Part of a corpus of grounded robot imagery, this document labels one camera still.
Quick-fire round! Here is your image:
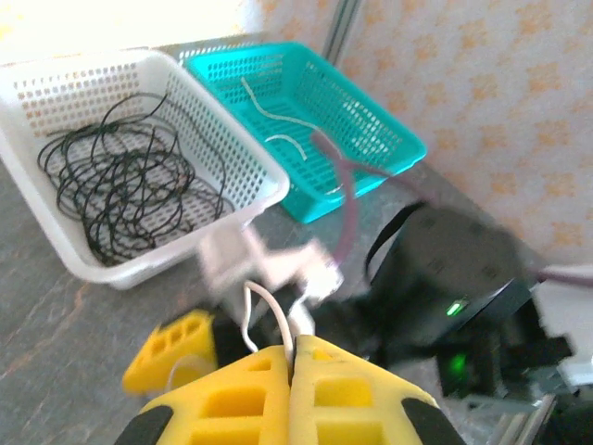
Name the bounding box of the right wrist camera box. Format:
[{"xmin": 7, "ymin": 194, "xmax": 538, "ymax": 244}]
[{"xmin": 197, "ymin": 227, "xmax": 347, "ymax": 310}]

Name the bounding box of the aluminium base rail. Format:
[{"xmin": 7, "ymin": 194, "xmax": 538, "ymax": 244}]
[{"xmin": 462, "ymin": 393, "xmax": 561, "ymax": 445}]

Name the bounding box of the teal plastic basket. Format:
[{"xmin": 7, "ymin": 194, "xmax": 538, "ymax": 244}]
[{"xmin": 178, "ymin": 40, "xmax": 428, "ymax": 224}]

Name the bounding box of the black cable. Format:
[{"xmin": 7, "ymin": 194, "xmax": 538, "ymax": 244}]
[
  {"xmin": 92, "ymin": 92, "xmax": 228, "ymax": 219},
  {"xmin": 36, "ymin": 92, "xmax": 235, "ymax": 268}
]

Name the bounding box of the aluminium frame post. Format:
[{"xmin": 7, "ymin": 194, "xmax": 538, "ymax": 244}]
[{"xmin": 322, "ymin": 0, "xmax": 365, "ymax": 59}]

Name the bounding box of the white plastic basket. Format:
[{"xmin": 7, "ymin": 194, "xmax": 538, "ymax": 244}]
[{"xmin": 0, "ymin": 48, "xmax": 292, "ymax": 291}]

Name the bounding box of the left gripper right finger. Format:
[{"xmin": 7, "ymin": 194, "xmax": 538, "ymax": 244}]
[{"xmin": 289, "ymin": 334, "xmax": 467, "ymax": 445}]

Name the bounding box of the white cable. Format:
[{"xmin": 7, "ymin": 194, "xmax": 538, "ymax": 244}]
[
  {"xmin": 166, "ymin": 280, "xmax": 316, "ymax": 393},
  {"xmin": 239, "ymin": 76, "xmax": 321, "ymax": 161}
]

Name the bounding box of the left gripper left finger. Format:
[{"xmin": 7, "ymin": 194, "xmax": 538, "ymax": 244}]
[{"xmin": 113, "ymin": 345, "xmax": 296, "ymax": 445}]

